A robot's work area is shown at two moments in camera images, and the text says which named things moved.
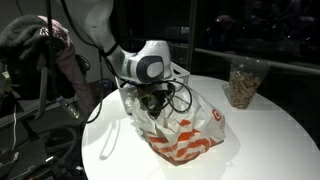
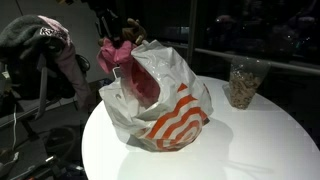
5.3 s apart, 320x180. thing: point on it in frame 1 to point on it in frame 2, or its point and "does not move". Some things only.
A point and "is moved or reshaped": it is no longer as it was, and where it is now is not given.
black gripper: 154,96 to 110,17
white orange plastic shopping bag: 184,131 is moved or reshaped
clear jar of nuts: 245,76 does not move
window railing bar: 295,66 does not move
